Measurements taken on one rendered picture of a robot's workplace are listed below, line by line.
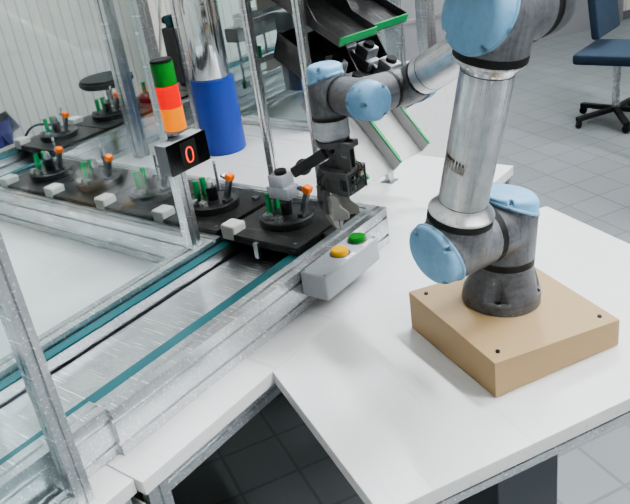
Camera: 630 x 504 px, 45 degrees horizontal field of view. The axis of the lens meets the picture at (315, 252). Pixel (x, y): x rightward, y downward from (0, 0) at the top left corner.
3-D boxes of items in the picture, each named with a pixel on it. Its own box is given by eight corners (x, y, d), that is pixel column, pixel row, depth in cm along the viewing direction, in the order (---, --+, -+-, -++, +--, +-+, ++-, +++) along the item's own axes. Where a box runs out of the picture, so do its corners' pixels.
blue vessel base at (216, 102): (254, 143, 281) (242, 71, 269) (226, 158, 270) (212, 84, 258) (224, 140, 290) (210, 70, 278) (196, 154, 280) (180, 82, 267)
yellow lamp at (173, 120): (191, 125, 169) (187, 104, 167) (175, 133, 166) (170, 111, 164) (176, 124, 172) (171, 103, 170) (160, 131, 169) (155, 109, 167)
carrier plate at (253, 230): (356, 214, 190) (355, 207, 189) (298, 256, 174) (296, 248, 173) (282, 201, 204) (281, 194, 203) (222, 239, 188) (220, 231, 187)
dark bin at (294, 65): (381, 98, 196) (388, 73, 190) (346, 112, 188) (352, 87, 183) (309, 46, 208) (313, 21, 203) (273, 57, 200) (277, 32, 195)
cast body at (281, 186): (300, 194, 185) (295, 167, 182) (289, 201, 182) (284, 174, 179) (274, 190, 190) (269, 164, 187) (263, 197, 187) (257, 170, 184)
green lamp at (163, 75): (182, 81, 165) (177, 59, 163) (165, 88, 161) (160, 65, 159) (166, 80, 168) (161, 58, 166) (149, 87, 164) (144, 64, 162)
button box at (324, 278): (380, 259, 178) (377, 235, 175) (328, 301, 164) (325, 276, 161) (355, 254, 182) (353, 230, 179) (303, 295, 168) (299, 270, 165)
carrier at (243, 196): (278, 201, 205) (270, 157, 199) (218, 238, 189) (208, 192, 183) (214, 190, 219) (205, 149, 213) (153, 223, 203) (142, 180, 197)
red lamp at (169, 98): (186, 104, 167) (182, 82, 165) (170, 111, 164) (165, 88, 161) (171, 102, 170) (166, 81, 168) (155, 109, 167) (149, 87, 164)
